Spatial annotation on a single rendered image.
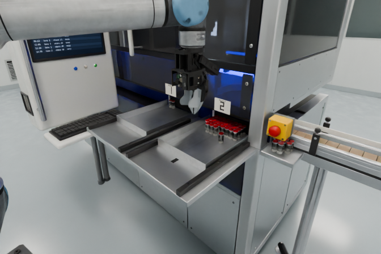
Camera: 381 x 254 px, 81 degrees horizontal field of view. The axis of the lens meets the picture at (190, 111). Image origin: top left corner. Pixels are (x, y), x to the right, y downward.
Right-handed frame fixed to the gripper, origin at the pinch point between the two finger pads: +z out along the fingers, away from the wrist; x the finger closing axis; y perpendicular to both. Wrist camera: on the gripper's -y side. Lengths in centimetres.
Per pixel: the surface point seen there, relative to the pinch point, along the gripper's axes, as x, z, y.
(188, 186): 7.8, 19.8, 11.5
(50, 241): -94, 110, 37
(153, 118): -42.4, 21.3, -14.9
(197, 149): -5.6, 21.3, -7.7
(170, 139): -19.4, 21.3, -6.1
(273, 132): 18.6, 9.6, -21.0
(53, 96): -88, 12, 17
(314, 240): 35, 109, -84
